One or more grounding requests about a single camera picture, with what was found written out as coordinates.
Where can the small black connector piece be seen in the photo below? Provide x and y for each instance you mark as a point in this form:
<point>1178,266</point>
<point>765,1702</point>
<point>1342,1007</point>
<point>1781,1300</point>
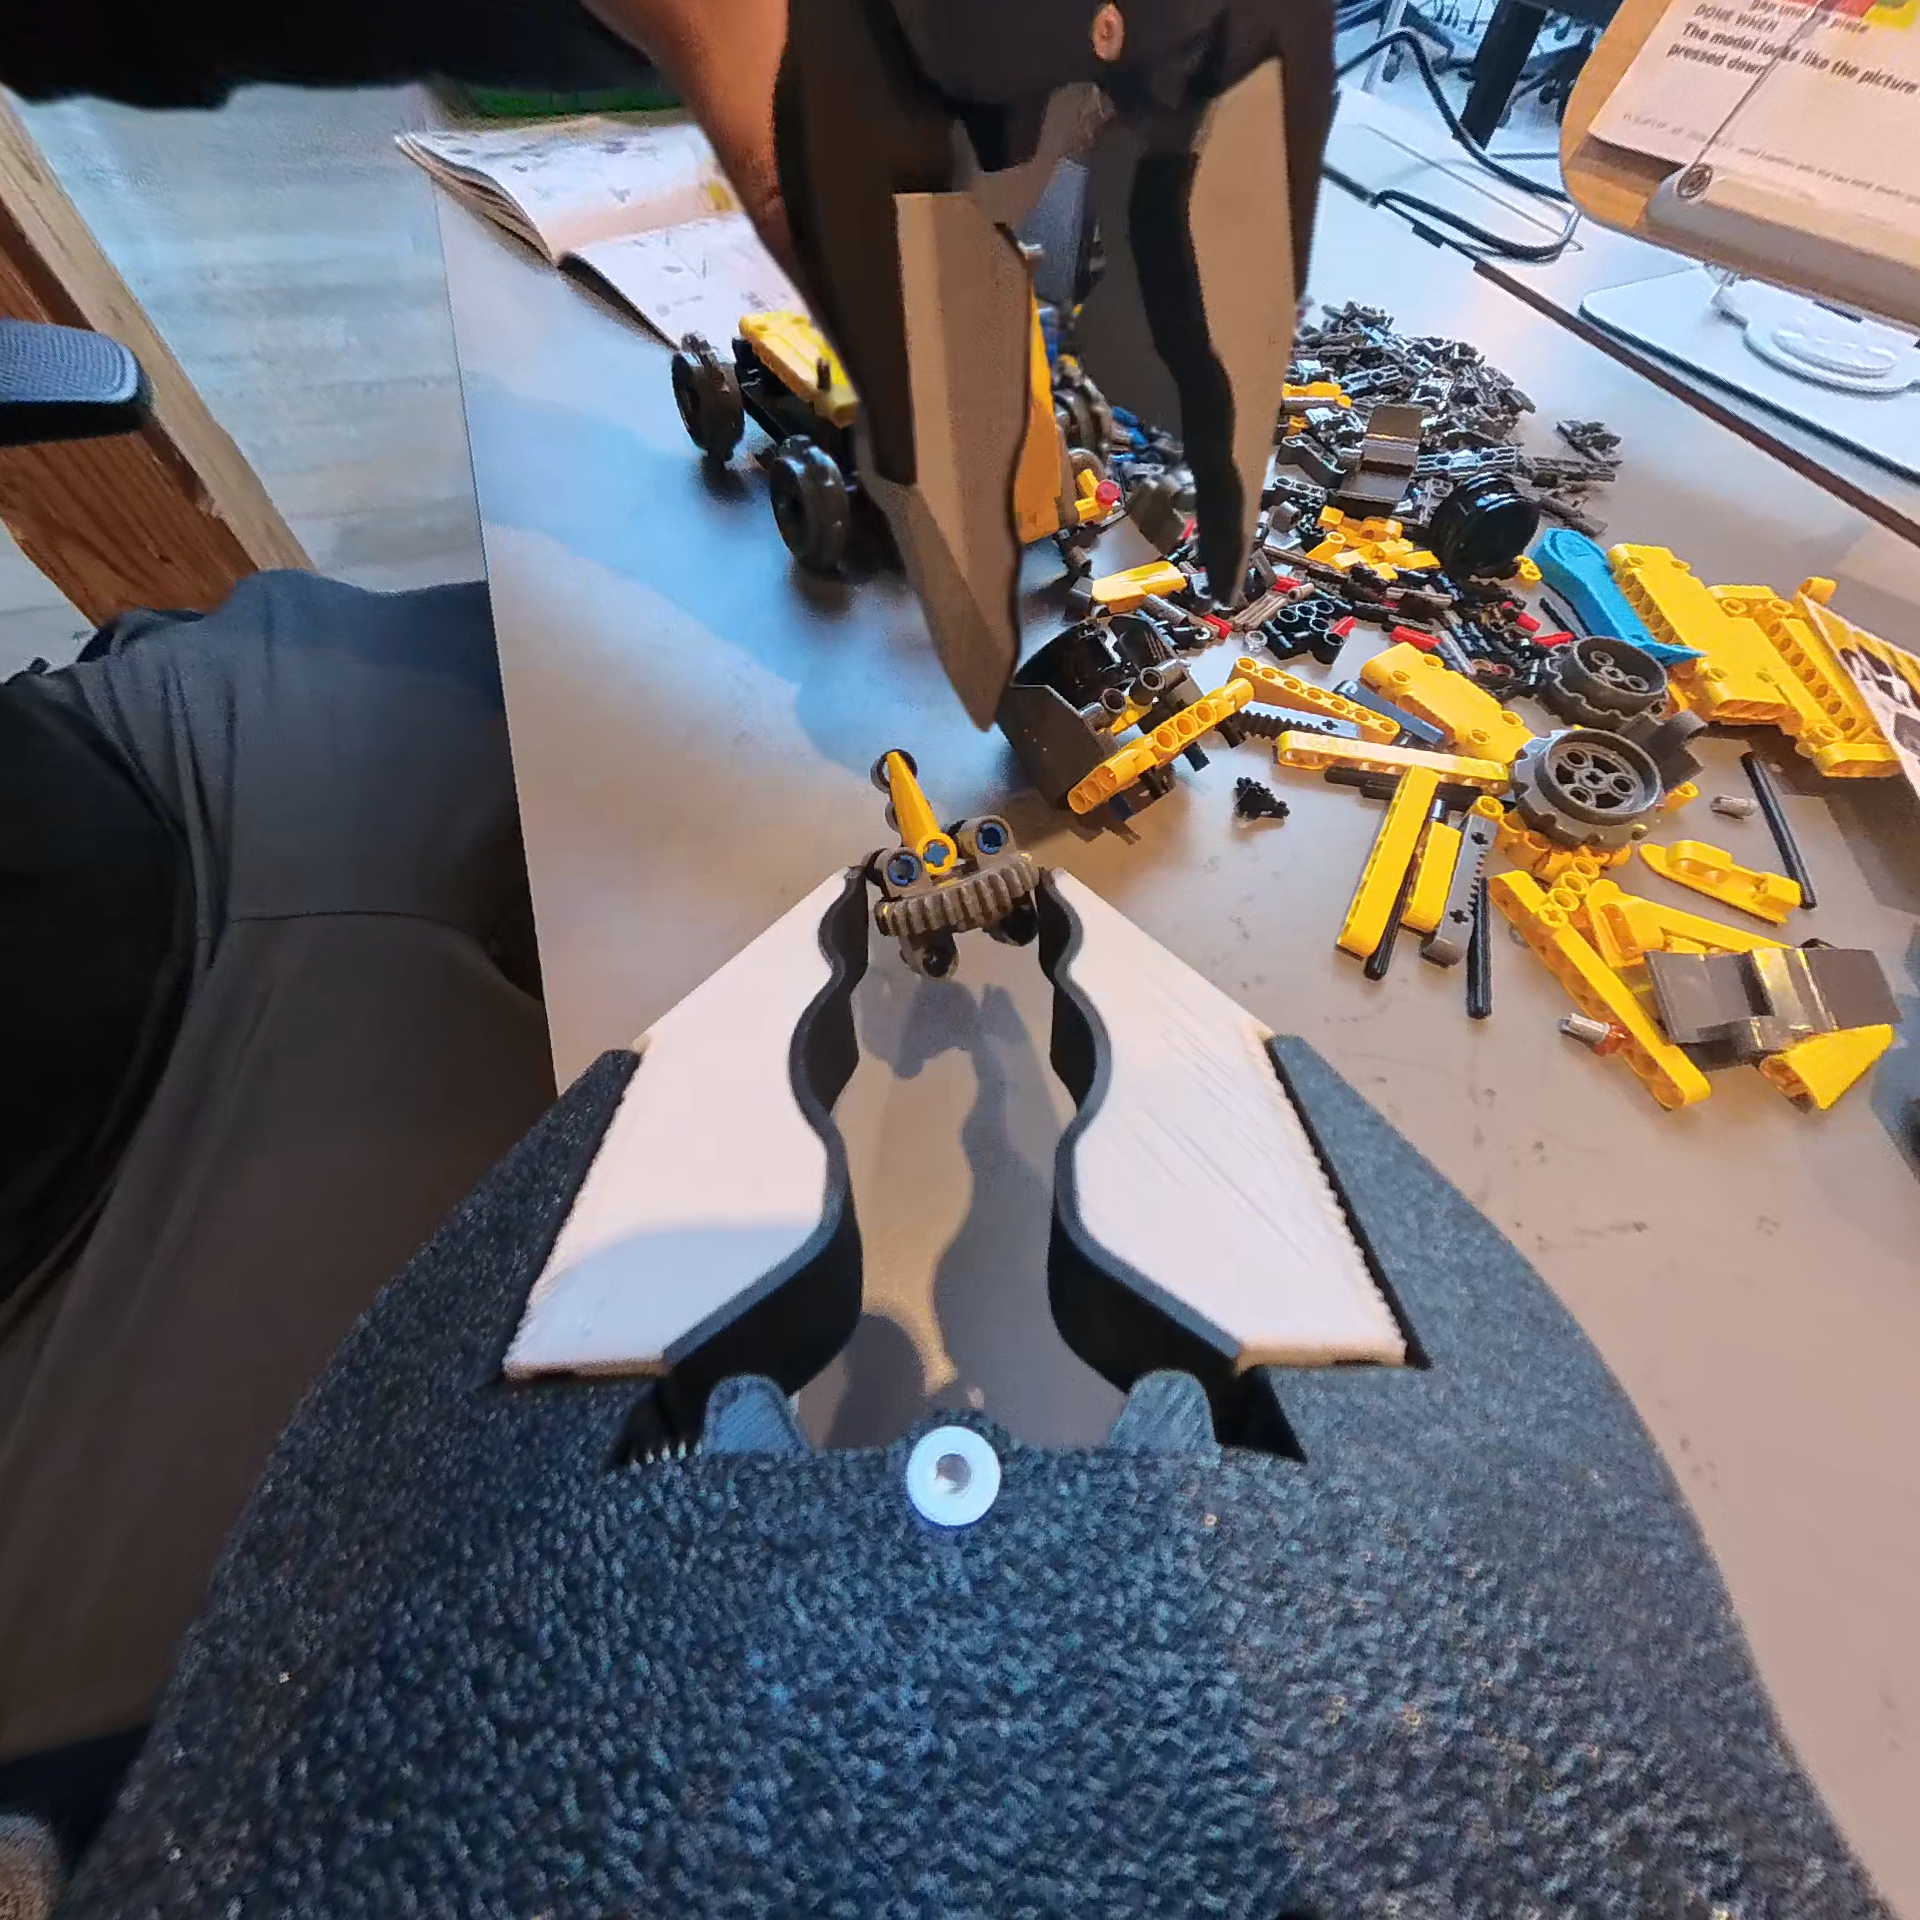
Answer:
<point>1259,801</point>

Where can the yellow black scoop brick assembly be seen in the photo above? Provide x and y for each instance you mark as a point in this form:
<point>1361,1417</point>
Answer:
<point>1081,676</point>

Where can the person's grey pants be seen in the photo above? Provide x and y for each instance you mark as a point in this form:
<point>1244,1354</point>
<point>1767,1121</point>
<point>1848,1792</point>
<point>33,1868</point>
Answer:
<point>299,974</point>

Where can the wooden document stand with sheet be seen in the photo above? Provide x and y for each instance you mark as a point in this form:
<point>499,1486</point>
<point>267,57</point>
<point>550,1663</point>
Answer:
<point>1772,92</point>

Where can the person's black top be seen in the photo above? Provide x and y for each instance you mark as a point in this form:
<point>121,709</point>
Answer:
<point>76,901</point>

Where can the grey gear brick assembly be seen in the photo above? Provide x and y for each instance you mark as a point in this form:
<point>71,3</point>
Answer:
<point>953,885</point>

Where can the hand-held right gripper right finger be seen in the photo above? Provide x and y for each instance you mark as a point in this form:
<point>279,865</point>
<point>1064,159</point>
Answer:
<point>1216,1167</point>

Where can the black rubber tire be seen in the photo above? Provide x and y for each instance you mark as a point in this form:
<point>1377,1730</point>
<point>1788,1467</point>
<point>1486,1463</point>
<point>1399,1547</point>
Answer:
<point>1486,524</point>

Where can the pile of small brick parts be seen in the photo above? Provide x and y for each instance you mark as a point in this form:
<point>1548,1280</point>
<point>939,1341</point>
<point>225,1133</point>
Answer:
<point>1451,697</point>

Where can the grey toy wheel hub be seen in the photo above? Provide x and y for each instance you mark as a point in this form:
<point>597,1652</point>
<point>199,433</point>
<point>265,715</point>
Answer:
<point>1590,778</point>
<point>1603,682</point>

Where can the white desk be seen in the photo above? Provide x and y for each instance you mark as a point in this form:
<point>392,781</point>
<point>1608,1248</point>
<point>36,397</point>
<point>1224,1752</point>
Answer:
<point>1403,147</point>

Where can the grey desk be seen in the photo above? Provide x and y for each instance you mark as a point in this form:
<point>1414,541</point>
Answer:
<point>723,705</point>

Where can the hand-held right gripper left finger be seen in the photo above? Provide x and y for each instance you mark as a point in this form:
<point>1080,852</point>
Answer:
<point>676,1186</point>

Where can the white stand base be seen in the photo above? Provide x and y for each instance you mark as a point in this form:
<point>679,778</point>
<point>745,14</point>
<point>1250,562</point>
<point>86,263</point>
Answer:
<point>1800,335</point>

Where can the person's left hand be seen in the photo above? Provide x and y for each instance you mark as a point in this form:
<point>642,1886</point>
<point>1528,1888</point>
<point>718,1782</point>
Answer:
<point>723,121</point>

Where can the white instruction booklet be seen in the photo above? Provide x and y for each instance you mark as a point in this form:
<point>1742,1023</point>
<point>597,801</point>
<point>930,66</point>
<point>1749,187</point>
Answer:
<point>633,195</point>

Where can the yellow black brick vehicle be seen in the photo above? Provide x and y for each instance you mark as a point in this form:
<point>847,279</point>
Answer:
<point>787,377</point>

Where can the wooden beam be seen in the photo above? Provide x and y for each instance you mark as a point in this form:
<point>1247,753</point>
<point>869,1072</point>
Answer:
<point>149,450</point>

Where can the blue curved brick piece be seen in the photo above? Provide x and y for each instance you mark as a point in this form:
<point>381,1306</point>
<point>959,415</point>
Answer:
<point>1590,593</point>

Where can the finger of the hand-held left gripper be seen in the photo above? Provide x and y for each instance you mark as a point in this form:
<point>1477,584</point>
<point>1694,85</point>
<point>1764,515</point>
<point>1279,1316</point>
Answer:
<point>1250,299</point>
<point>959,450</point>

